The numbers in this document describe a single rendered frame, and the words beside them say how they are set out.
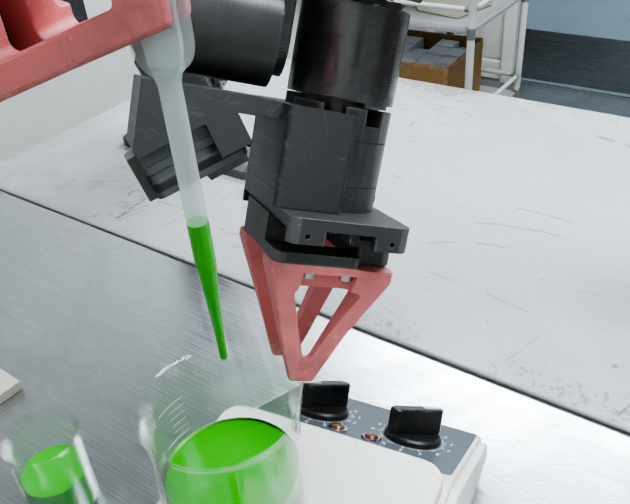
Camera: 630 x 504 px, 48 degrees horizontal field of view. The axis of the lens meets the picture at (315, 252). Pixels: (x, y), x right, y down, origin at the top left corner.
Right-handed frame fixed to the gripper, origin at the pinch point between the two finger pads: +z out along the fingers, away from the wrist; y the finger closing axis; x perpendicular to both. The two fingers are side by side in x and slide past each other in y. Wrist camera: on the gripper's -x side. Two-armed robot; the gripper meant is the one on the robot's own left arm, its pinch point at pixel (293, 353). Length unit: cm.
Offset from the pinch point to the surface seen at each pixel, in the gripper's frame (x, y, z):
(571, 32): 185, -231, -53
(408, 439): 5.4, 5.5, 2.4
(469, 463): 8.7, 6.8, 3.1
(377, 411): 5.9, 0.5, 3.4
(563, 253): 28.0, -13.3, -4.7
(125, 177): -6.7, -44.6, -1.3
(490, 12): 114, -180, -46
